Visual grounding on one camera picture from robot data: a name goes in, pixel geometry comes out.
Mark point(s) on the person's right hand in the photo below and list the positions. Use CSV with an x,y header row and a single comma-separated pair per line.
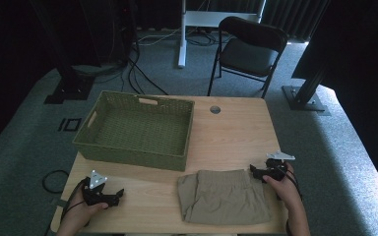
x,y
283,190

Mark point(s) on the white desk frame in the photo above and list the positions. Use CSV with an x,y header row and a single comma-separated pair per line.
x,y
183,32

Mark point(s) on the green woven basket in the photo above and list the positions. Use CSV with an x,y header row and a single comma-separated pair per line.
x,y
138,131

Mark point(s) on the grey tape piece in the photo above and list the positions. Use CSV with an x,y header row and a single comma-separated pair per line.
x,y
59,204

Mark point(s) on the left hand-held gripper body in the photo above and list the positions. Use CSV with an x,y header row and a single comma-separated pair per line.
x,y
93,191

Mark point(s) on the grey table grommet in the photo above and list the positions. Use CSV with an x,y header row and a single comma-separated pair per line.
x,y
215,109

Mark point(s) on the black folding chair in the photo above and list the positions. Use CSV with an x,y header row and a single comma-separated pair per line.
x,y
247,54

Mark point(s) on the dark curtain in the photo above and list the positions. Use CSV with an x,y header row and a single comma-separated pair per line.
x,y
292,16

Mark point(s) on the person's left hand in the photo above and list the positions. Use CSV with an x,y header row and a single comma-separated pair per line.
x,y
82,213

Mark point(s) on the black metal stand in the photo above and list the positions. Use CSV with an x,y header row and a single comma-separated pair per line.
x,y
70,88
305,98

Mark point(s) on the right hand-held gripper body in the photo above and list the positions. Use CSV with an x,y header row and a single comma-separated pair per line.
x,y
275,165

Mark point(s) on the khaki pants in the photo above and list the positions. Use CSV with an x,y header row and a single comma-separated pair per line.
x,y
223,196

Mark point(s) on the dark equipment rack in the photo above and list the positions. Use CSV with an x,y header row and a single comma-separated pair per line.
x,y
111,29

